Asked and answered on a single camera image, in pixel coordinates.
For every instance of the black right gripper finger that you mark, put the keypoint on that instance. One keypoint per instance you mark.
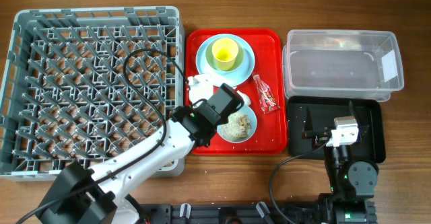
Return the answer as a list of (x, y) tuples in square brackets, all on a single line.
[(308, 128), (352, 109)]

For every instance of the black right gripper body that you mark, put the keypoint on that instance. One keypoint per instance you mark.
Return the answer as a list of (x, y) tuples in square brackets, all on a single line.
[(318, 137)]

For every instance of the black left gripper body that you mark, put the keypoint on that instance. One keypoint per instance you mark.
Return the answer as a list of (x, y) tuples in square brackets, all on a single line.
[(195, 108)]

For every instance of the small light blue bowl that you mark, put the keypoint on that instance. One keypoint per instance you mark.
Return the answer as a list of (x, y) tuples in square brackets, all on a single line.
[(251, 115)]

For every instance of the white napkin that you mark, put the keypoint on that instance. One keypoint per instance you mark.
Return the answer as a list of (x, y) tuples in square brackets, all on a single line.
[(202, 87)]

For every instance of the red snack wrapper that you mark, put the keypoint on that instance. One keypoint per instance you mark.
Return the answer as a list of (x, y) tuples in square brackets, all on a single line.
[(266, 99)]

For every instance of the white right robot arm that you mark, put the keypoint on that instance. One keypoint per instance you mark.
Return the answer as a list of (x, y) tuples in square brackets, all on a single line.
[(352, 180)]

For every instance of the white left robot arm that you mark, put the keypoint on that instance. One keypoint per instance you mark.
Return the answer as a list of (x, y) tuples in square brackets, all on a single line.
[(99, 194)]

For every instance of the black waste tray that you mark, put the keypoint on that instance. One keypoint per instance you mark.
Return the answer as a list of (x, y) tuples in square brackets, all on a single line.
[(370, 145)]

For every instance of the rice food waste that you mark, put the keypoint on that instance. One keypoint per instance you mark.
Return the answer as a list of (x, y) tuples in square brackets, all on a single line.
[(237, 128)]

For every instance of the grey dishwasher rack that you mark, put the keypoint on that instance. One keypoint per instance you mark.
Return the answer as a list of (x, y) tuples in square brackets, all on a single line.
[(85, 85)]

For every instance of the light blue plate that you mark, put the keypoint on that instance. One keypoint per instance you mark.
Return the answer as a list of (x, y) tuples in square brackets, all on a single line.
[(244, 69)]

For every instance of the green bowl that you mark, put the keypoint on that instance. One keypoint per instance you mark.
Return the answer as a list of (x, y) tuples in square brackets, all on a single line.
[(238, 60)]

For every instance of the red serving tray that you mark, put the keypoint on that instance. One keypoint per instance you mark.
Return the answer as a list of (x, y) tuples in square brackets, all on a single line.
[(263, 47)]

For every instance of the yellow cup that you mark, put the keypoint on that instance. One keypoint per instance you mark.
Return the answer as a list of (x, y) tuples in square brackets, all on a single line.
[(224, 52)]

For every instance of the clear plastic bin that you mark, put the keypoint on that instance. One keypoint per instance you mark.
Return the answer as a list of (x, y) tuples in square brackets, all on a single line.
[(340, 64)]

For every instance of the white label on bin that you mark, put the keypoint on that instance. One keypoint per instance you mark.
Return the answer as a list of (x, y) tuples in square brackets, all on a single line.
[(389, 65)]

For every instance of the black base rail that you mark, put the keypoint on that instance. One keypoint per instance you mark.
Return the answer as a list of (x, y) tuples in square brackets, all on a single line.
[(261, 212)]

